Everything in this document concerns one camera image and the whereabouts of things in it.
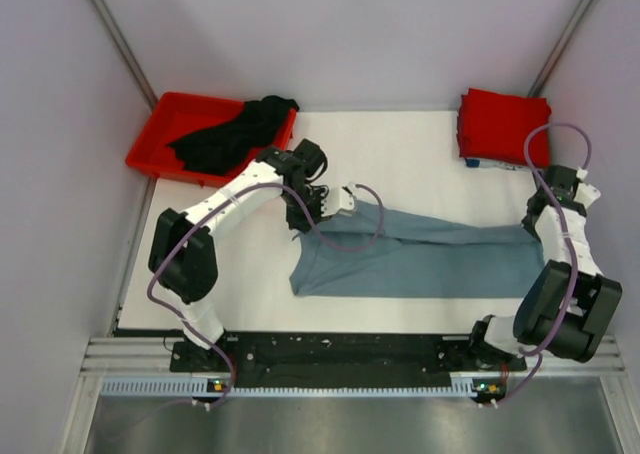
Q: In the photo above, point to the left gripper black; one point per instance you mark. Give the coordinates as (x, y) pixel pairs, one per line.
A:
(300, 223)

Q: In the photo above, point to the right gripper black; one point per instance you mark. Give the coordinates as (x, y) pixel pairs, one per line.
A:
(527, 223)

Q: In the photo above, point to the red t shirt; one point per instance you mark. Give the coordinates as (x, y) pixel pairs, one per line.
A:
(494, 127)

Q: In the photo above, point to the red plastic bin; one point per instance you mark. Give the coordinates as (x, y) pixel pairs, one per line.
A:
(175, 116)

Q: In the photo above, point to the blue grey t shirt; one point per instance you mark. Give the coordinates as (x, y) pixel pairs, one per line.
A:
(393, 254)

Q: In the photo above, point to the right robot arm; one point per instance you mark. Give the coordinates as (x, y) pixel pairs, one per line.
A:
(569, 306)

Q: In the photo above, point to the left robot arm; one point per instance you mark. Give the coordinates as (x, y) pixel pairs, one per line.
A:
(183, 251)

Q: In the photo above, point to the black t shirt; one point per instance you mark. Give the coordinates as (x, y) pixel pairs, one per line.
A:
(216, 150)

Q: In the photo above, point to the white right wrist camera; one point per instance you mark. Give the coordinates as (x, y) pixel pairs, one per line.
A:
(585, 193)

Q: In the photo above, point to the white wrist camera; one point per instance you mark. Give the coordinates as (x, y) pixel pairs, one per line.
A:
(339, 201)
(585, 193)

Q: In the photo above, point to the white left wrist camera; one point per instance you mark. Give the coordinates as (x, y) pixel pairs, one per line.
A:
(339, 201)

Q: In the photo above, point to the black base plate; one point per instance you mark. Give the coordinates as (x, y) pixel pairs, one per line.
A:
(355, 360)

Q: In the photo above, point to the aluminium frame rail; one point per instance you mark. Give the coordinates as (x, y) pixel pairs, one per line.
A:
(144, 355)

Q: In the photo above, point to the grey slotted cable duct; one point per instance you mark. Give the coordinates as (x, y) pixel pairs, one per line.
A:
(207, 388)

